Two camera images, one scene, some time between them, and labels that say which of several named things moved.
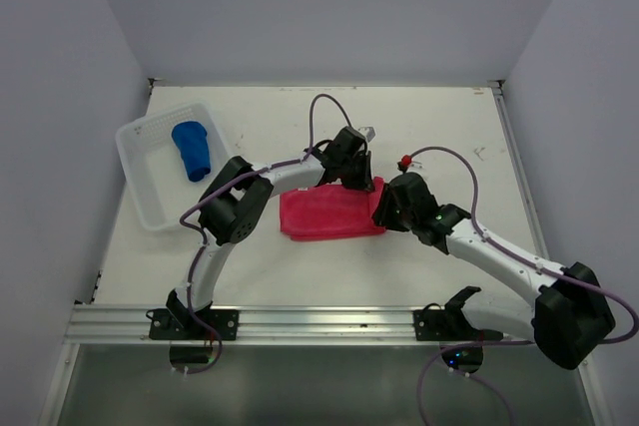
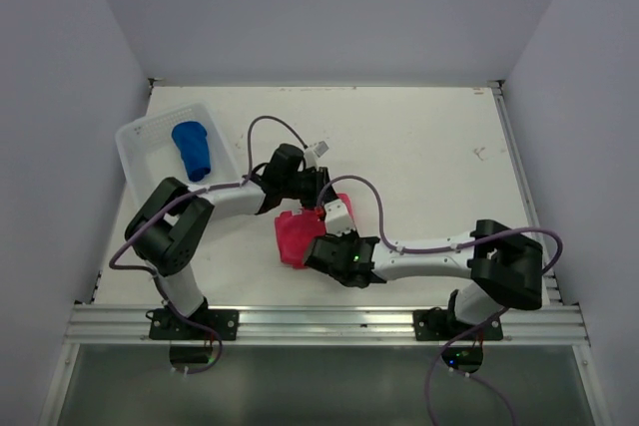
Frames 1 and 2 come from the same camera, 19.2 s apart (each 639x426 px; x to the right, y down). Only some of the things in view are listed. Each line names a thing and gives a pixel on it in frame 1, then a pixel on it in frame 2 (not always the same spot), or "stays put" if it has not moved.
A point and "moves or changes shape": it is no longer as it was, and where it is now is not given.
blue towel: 191,138 stays put
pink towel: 329,211 moves or changes shape
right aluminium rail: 512,146 stays put
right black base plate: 442,325 stays put
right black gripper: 381,214 → 334,238
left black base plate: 181,324 stays put
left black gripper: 364,181 → 317,175
